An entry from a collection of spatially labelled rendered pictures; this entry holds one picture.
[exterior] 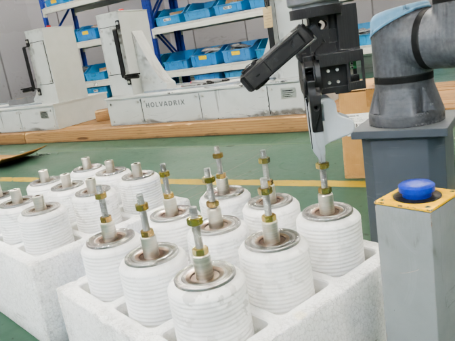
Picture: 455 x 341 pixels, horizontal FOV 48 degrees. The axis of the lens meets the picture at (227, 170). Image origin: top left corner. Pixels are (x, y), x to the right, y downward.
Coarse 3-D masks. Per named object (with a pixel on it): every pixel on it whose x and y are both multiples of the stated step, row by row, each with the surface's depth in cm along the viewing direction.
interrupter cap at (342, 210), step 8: (304, 208) 78; (312, 208) 78; (336, 208) 77; (344, 208) 76; (352, 208) 75; (304, 216) 75; (312, 216) 75; (320, 216) 74; (328, 216) 74; (336, 216) 73; (344, 216) 73
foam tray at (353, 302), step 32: (64, 288) 81; (320, 288) 72; (352, 288) 69; (64, 320) 83; (96, 320) 72; (128, 320) 69; (256, 320) 65; (288, 320) 62; (320, 320) 65; (352, 320) 69; (384, 320) 75
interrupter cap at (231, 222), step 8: (224, 216) 81; (232, 216) 80; (208, 224) 79; (224, 224) 78; (232, 224) 77; (240, 224) 77; (192, 232) 77; (208, 232) 75; (216, 232) 74; (224, 232) 74
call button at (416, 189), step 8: (400, 184) 59; (408, 184) 58; (416, 184) 58; (424, 184) 58; (432, 184) 57; (400, 192) 58; (408, 192) 57; (416, 192) 57; (424, 192) 57; (432, 192) 57
